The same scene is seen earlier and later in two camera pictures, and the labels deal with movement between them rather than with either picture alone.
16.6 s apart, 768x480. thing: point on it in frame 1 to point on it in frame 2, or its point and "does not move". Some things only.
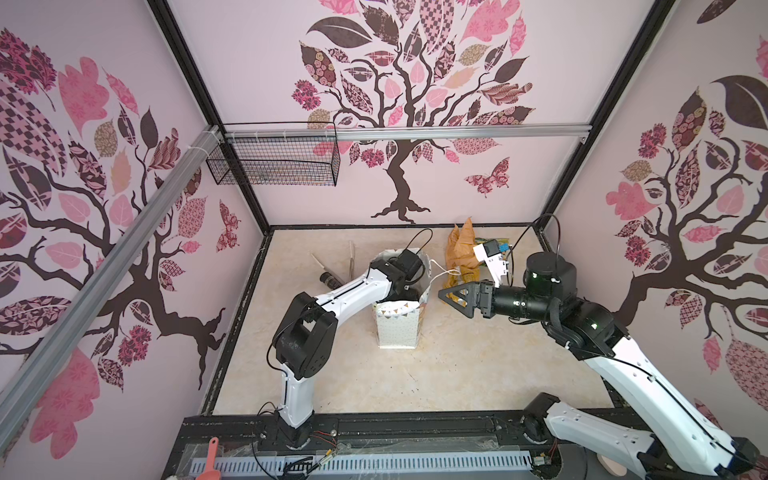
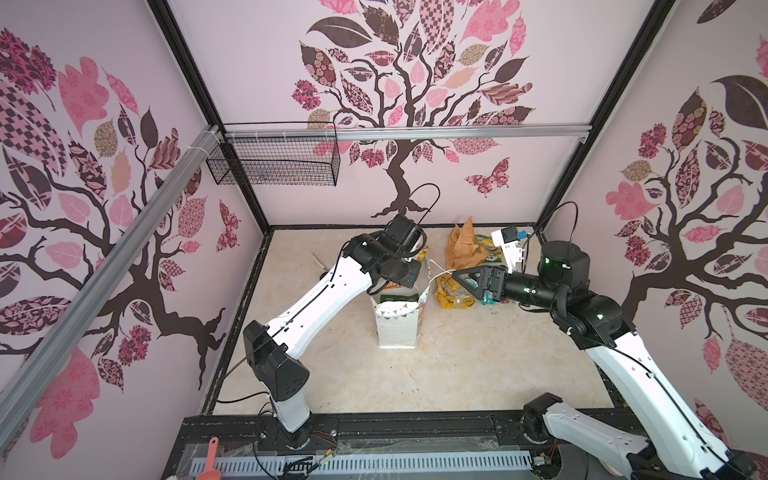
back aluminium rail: [404, 133] does not move
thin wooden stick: [317, 260] does not move
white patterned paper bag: [400, 323] does not move
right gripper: [469, 291] to [497, 273]
